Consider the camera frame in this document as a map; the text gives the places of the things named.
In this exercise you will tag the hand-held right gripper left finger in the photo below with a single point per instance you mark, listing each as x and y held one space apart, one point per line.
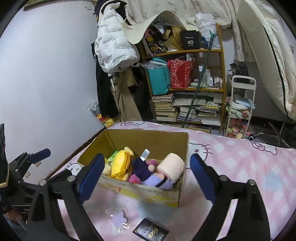
91 178

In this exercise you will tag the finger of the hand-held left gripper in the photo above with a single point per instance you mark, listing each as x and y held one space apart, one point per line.
42 153

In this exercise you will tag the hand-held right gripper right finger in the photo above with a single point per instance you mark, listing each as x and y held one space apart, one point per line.
203 180

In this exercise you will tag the green tissue pack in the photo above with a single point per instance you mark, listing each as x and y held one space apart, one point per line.
113 155

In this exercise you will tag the yellow plush toy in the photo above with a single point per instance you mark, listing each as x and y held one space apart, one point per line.
121 162

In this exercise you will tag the pink swirl roll plush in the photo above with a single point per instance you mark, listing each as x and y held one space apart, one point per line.
171 164

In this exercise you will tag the pink and purple plush doll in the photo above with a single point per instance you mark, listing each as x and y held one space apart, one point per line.
157 182

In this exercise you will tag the silver packet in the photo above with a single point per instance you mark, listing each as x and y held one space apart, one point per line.
145 154

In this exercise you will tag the cardboard box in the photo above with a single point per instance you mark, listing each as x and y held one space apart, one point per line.
150 143

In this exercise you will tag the pink cat print bedsheet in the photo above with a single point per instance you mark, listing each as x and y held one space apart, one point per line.
231 166

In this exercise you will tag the clear plastic packet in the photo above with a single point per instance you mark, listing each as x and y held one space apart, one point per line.
120 219

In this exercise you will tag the clear bag with yellow contents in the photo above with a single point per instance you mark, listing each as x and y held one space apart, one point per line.
104 121

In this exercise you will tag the pile of papers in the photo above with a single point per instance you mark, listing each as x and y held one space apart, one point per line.
198 113

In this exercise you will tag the black card packet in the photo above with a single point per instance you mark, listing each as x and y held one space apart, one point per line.
150 229

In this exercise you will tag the stack of books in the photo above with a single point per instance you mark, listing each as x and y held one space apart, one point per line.
165 109

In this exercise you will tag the beige coat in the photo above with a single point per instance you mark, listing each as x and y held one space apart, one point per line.
124 102

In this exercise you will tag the blue cloth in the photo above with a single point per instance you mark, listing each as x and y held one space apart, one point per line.
244 102

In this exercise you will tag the green pole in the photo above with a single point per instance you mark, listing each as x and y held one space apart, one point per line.
196 88

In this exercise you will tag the group of small bottles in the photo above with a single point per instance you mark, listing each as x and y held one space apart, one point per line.
211 80

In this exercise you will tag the white trolley cart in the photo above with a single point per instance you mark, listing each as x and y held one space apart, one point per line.
244 80

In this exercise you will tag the red bag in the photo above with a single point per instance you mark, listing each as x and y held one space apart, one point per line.
179 74

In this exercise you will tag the teal bag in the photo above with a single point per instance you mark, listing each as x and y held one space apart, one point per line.
158 78

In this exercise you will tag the dark patterned bag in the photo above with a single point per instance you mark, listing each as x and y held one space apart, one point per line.
240 68

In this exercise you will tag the white puffer jacket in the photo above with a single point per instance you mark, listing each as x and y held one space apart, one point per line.
113 46

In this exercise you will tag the wooden shelf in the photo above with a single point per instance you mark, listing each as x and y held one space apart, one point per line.
185 52

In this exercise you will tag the black box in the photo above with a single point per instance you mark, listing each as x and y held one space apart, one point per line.
190 40

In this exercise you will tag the yellow and black bag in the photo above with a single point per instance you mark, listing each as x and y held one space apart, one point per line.
157 39

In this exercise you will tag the white plastic bag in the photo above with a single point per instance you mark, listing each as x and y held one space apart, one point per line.
205 23

